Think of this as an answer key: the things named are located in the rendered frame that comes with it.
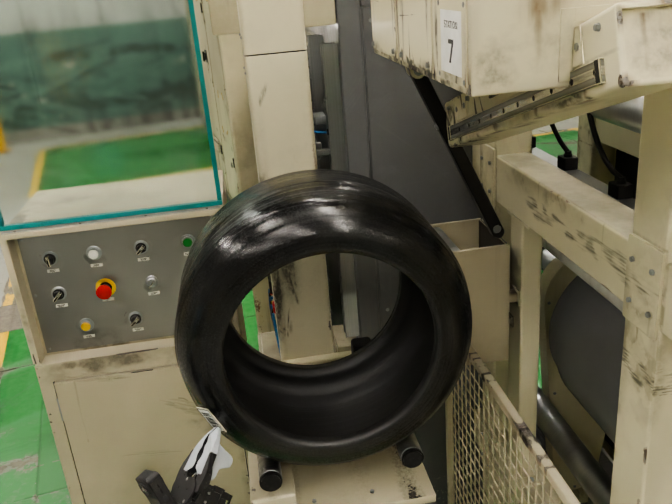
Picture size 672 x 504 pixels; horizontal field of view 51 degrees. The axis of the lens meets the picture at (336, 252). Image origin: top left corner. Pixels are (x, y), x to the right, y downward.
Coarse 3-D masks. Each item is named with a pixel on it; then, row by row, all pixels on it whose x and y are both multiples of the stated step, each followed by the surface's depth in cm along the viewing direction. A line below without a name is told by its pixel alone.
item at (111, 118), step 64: (0, 0) 155; (64, 0) 157; (128, 0) 159; (192, 0) 160; (0, 64) 159; (64, 64) 161; (128, 64) 164; (192, 64) 166; (0, 128) 164; (64, 128) 166; (128, 128) 169; (192, 128) 171; (0, 192) 170; (64, 192) 172; (128, 192) 174; (192, 192) 177
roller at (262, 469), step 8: (264, 464) 136; (272, 464) 136; (280, 464) 138; (264, 472) 134; (272, 472) 133; (280, 472) 135; (264, 480) 133; (272, 480) 134; (280, 480) 134; (264, 488) 134; (272, 488) 134
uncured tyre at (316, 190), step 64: (256, 192) 129; (320, 192) 120; (384, 192) 129; (192, 256) 130; (256, 256) 116; (384, 256) 119; (448, 256) 125; (192, 320) 120; (448, 320) 126; (192, 384) 125; (256, 384) 153; (320, 384) 157; (384, 384) 155; (448, 384) 131; (256, 448) 130; (320, 448) 131; (384, 448) 135
